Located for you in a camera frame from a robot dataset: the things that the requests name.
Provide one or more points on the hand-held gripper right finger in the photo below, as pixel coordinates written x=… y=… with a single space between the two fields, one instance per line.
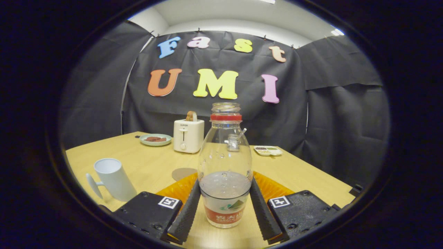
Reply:
x=264 y=214

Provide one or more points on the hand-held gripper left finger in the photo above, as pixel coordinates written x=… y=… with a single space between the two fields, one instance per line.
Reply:
x=185 y=214

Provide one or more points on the round brown coaster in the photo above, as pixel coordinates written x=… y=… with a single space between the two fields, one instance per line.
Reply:
x=183 y=173

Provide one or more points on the clear plastic juice bottle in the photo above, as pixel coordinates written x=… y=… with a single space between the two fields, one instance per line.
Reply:
x=225 y=162

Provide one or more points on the white cup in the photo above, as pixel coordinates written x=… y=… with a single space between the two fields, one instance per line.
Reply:
x=116 y=180

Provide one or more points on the white divided tray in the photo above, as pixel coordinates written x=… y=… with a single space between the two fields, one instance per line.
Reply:
x=268 y=150

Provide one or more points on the wooden table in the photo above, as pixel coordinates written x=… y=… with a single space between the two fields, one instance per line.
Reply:
x=145 y=162

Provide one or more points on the white toaster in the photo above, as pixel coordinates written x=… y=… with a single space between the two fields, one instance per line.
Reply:
x=188 y=136

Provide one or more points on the red meat slices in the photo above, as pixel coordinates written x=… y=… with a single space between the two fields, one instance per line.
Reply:
x=155 y=139

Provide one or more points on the pale green plate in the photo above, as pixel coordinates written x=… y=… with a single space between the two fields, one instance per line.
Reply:
x=143 y=140

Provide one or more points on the brown toast slice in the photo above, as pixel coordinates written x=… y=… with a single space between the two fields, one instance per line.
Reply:
x=191 y=116

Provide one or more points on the black backdrop cloth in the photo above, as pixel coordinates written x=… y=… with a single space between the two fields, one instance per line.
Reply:
x=311 y=121

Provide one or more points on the small ceiling light panel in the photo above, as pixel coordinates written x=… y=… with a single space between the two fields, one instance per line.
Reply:
x=337 y=32

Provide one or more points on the large ceiling light panel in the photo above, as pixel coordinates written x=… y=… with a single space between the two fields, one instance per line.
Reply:
x=268 y=1

